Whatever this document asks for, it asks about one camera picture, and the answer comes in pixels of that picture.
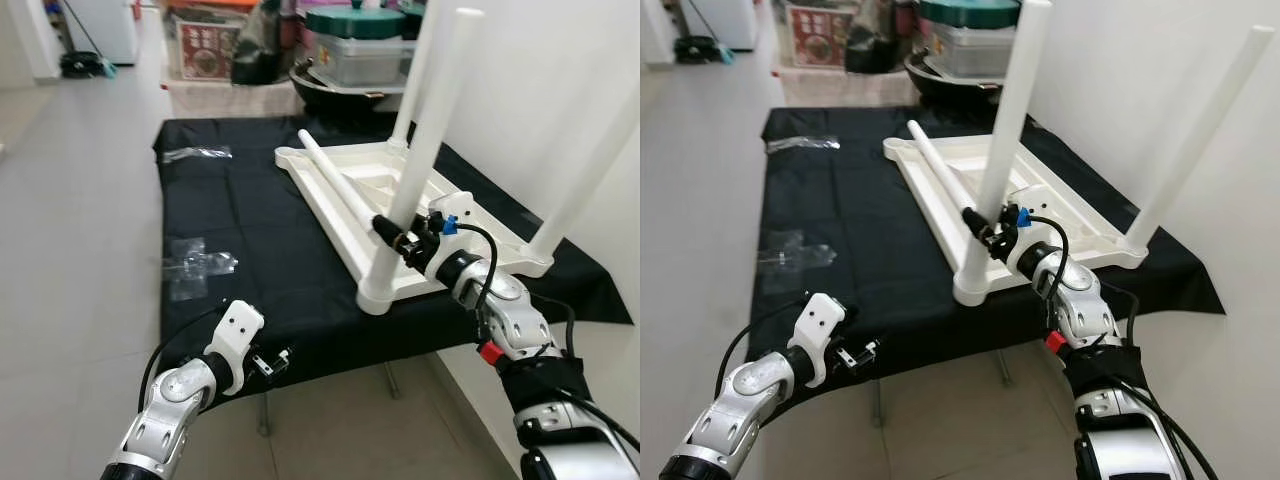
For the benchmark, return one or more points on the grey metal table leg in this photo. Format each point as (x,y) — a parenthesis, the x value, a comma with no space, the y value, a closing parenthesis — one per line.
(391,380)
(1004,370)

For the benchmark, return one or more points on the black tablecloth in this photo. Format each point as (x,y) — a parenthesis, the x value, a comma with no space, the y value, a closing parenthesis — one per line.
(860,280)
(280,280)

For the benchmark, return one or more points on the clear plastic storage container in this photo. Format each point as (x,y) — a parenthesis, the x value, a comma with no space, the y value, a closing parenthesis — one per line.
(968,52)
(358,62)

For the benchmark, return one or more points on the green pot lid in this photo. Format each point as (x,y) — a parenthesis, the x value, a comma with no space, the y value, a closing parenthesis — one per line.
(968,12)
(355,22)

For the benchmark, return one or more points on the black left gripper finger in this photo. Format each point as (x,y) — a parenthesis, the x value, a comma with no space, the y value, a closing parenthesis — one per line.
(872,348)
(286,355)

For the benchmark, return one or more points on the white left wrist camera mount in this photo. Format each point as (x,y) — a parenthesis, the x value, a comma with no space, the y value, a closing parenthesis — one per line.
(235,340)
(820,335)

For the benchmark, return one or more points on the clear tape strip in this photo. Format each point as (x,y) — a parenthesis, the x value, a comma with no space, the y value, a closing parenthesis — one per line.
(803,144)
(197,154)

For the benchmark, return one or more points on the red printed carton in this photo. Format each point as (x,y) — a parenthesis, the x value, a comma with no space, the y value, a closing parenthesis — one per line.
(820,38)
(208,52)

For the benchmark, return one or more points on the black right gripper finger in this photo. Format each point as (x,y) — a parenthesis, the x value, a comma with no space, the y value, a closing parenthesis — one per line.
(977,227)
(390,235)

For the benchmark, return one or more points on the orange box lid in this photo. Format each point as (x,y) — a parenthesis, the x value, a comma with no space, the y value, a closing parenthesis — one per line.
(210,5)

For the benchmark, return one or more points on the black wok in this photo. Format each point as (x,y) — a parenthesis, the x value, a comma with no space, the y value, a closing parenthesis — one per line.
(325,100)
(940,95)

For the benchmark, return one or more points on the teal mop head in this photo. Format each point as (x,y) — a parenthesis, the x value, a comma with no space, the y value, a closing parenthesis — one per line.
(724,55)
(109,68)

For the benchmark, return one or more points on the white appliance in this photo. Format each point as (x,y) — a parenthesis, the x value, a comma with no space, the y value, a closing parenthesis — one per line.
(725,22)
(100,28)

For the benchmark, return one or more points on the beige patterned cloth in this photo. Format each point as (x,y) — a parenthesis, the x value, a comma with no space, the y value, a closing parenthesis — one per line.
(845,90)
(235,100)

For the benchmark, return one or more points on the white plastic children table top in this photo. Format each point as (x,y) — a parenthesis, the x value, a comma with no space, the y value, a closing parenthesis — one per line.
(480,215)
(1080,210)

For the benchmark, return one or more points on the black plastic bag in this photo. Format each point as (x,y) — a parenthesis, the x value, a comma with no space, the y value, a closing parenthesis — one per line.
(873,38)
(260,45)

